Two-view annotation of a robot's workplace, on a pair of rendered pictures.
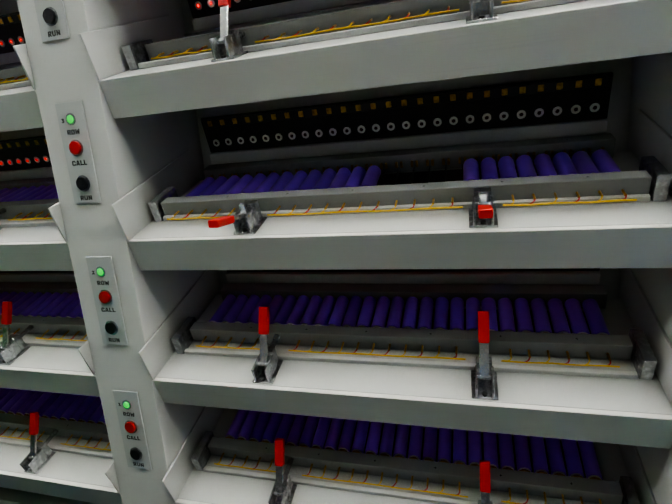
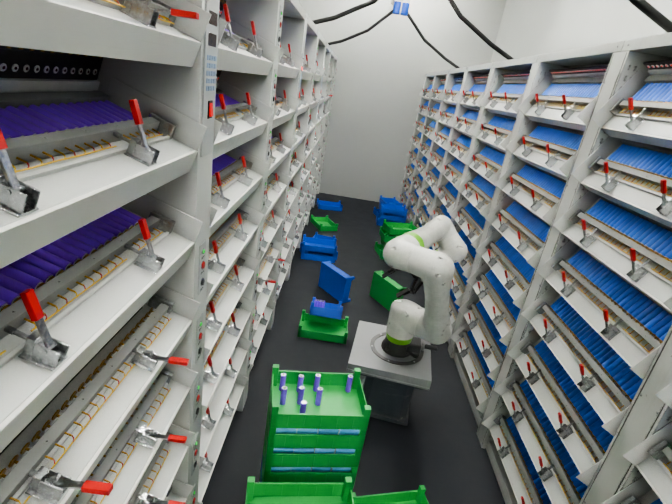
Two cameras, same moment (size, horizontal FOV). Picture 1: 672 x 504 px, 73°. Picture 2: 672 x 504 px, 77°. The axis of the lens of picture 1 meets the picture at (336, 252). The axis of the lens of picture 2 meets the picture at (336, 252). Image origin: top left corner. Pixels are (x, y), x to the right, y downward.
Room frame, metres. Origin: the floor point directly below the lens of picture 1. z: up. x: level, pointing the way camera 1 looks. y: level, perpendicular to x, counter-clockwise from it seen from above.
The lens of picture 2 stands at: (0.75, 1.89, 1.46)
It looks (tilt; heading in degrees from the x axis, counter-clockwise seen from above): 22 degrees down; 252
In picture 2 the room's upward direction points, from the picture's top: 9 degrees clockwise
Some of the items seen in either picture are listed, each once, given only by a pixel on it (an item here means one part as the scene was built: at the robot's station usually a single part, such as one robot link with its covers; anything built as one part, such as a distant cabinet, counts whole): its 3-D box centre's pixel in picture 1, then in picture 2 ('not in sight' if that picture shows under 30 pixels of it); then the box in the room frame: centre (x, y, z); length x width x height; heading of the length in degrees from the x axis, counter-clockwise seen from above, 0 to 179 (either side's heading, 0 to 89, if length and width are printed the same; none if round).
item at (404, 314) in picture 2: not in sight; (404, 321); (-0.12, 0.36, 0.49); 0.16 x 0.13 x 0.19; 131
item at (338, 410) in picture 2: not in sight; (318, 395); (0.41, 0.85, 0.52); 0.30 x 0.20 x 0.08; 173
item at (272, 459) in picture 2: not in sight; (311, 433); (0.41, 0.85, 0.36); 0.30 x 0.20 x 0.08; 173
